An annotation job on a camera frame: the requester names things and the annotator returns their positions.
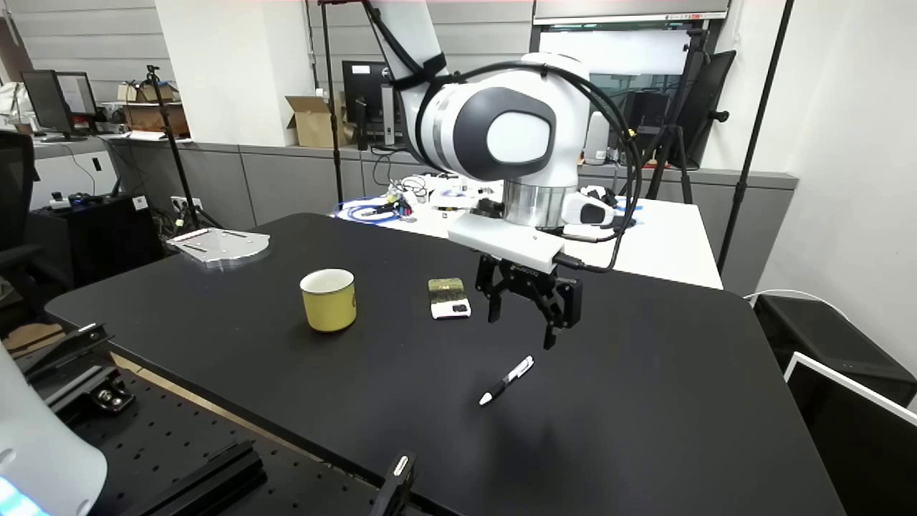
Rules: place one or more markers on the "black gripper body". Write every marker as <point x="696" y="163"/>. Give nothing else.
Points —
<point x="525" y="280"/>

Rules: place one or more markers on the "black and white pen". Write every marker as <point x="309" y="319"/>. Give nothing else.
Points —
<point x="506" y="378"/>

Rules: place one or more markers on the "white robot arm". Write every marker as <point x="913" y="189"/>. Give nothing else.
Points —
<point x="506" y="131"/>

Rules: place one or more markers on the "yellow enamel cup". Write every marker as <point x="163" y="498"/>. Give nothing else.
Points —
<point x="327" y="305"/>

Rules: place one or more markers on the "small white card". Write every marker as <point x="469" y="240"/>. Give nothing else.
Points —
<point x="452" y="308"/>

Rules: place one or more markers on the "small olive packet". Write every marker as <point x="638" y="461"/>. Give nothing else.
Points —
<point x="445" y="283"/>

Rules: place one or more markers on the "white device clutter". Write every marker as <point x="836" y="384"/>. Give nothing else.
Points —
<point x="439" y="193"/>

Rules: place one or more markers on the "white side table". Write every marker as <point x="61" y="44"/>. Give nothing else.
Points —
<point x="668" y="237"/>

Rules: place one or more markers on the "black table clamp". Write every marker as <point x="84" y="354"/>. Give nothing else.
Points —
<point x="390" y="487"/>

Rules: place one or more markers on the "large dark monitor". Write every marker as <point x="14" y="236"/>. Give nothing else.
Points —
<point x="648" y="80"/>

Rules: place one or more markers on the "black computer screen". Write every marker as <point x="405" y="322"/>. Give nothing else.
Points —
<point x="363" y="100"/>

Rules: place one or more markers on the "thin black pole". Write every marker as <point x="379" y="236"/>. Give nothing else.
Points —
<point x="332" y="103"/>
<point x="754" y="131"/>

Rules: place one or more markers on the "small cardboard box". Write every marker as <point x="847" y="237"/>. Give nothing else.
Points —
<point x="312" y="121"/>

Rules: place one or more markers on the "black box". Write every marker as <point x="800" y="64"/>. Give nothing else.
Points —
<point x="836" y="344"/>

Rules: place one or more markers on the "white framed dark panel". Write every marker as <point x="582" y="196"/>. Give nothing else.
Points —
<point x="850" y="447"/>

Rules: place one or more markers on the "black perforated breadboard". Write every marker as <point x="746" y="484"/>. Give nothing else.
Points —
<point x="163" y="438"/>

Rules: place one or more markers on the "black light stand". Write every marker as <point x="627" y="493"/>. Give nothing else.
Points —
<point x="170" y="144"/>

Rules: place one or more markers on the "brown crate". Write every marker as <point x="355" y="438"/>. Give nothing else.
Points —
<point x="154" y="114"/>

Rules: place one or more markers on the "black low cabinet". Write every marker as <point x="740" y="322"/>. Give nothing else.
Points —
<point x="95" y="237"/>

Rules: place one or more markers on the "desk computer monitor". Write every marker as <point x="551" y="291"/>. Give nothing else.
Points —
<point x="61" y="100"/>

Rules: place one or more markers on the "white rounded device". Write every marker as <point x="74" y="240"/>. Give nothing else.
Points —
<point x="38" y="447"/>

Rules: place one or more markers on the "black office chair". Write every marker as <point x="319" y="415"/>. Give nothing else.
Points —
<point x="16" y="189"/>

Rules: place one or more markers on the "white wrist mount box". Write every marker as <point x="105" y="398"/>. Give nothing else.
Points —
<point x="506" y="243"/>

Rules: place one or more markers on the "black camera tripod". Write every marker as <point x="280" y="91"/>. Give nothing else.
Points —
<point x="683" y="103"/>

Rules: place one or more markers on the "black aluminium rail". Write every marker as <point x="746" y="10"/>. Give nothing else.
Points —
<point x="211" y="481"/>

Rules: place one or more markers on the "black corner bracket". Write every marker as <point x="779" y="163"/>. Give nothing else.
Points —
<point x="75" y="371"/>

